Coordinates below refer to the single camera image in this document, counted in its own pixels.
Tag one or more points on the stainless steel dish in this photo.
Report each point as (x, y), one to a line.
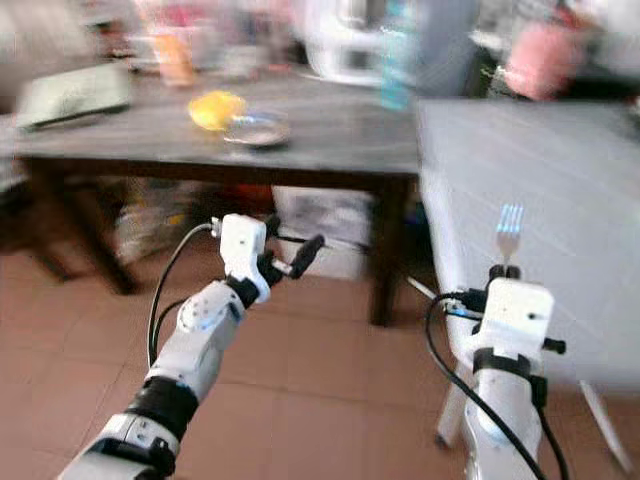
(260, 130)

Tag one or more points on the pink cloth bag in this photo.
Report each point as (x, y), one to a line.
(545, 60)

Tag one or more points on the patterned yellow grey bag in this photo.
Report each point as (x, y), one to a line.
(150, 225)

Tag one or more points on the dark wooden marble-top table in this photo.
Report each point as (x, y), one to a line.
(390, 250)

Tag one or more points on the teal plastic bottle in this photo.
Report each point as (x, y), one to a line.
(398, 70)

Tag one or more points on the silver metal fork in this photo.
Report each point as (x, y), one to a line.
(510, 240)

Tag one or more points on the white kitchen machine steel bowl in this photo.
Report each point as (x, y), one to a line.
(345, 50)

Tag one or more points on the yellow plastic bowl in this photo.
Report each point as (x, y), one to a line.
(215, 110)

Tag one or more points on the white plastic bin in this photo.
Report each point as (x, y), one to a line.
(335, 225)

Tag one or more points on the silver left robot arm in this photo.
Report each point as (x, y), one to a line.
(195, 345)

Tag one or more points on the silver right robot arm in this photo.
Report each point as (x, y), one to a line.
(500, 430)

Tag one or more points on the white green-rimmed cutting board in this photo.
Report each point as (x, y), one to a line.
(75, 95)

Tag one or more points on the orange squeeze bottle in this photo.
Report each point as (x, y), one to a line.
(172, 60)

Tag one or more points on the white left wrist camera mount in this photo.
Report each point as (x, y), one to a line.
(242, 250)

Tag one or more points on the white plastic table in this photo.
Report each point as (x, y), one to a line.
(530, 160)

